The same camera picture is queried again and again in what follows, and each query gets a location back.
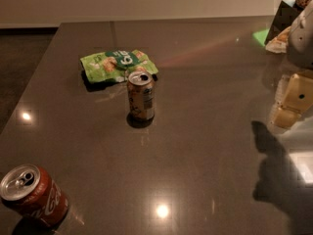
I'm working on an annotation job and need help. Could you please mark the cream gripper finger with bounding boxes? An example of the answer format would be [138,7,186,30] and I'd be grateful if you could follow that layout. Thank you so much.
[270,72,313,129]

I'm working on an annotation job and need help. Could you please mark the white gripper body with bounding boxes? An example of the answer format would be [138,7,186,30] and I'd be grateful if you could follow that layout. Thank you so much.
[287,1,313,70]

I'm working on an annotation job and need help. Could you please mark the orange soda can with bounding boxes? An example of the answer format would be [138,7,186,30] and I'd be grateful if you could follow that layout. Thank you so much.
[127,70,155,121]

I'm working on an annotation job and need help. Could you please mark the red coke can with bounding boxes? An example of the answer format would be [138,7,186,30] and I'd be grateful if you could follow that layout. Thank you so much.
[0,164,69,228]

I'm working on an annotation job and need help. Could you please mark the white snack wrapper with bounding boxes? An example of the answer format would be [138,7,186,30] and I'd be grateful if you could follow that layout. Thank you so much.
[265,27,291,54]

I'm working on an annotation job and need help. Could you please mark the black box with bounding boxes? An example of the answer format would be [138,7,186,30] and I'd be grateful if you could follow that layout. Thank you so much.
[264,0,302,44]

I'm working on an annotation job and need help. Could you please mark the green chip bag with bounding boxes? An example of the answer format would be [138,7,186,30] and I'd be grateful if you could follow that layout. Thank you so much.
[80,50,158,84]

